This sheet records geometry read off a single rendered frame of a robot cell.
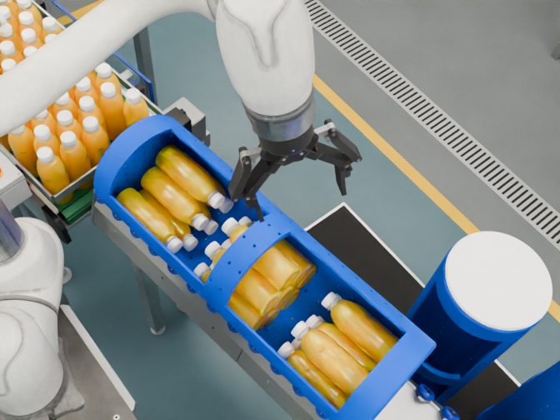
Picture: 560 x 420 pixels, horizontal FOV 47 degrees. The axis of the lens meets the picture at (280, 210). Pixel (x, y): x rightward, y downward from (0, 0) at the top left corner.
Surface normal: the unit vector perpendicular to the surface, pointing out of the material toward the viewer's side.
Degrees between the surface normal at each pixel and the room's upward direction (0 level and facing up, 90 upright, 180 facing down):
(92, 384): 5
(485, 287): 0
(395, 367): 4
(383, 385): 22
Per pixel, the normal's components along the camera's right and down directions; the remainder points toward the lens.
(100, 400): 0.04, -0.57
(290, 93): 0.45, 0.79
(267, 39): 0.11, 0.71
